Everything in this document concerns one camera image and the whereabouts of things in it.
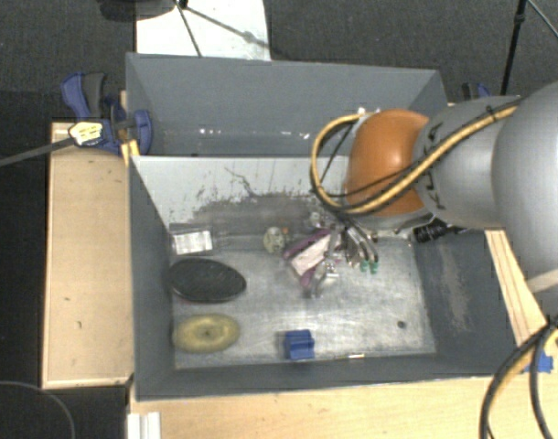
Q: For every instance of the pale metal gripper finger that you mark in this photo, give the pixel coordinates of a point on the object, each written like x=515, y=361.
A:
x=319, y=281

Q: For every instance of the purple and white packet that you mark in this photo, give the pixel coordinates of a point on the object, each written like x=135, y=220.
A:
x=308, y=256

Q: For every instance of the small pale ball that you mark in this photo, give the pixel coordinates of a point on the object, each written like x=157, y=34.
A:
x=273, y=239

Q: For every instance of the blue block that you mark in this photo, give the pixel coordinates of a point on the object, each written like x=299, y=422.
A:
x=297, y=345

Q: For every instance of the black oval disc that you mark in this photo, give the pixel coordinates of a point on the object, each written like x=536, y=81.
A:
x=207, y=281

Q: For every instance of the grey metal bin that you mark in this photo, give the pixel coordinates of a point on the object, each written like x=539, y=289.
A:
x=270, y=117

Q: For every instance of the pale wood board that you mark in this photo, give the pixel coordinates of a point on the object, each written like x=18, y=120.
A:
x=87, y=254

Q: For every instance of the black cylinder on white bracket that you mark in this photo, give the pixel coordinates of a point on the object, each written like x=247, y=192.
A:
x=429, y=232

